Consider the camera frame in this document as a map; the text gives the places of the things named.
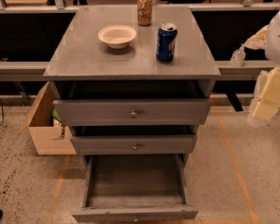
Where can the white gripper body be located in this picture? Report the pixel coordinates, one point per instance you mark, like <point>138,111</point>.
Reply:
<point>278,41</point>

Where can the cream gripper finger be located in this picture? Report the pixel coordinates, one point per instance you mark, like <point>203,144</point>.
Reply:
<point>263,110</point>

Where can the blue pepsi can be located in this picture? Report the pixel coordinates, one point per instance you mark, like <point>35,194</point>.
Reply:
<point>166,39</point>

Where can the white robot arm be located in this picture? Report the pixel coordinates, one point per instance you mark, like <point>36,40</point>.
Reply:
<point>268,39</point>

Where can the grey middle drawer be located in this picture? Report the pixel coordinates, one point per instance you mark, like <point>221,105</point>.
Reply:
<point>134,144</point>

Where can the grey drawer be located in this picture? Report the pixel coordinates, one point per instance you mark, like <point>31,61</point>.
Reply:
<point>132,112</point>
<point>134,144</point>
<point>135,188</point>

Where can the grey drawer cabinet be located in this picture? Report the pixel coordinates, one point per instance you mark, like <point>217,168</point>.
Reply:
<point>84,68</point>

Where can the grey bottom drawer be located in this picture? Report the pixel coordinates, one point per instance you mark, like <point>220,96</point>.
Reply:
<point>135,188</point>

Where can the gold patterned drink can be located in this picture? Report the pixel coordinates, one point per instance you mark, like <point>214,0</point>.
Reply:
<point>144,12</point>

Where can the grey top drawer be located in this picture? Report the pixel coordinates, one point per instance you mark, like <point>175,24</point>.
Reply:
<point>132,112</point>

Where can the white paper bowl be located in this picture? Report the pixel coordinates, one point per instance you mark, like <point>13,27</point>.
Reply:
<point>117,36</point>

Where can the cardboard box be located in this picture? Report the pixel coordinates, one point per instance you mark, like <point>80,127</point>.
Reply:
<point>49,139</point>

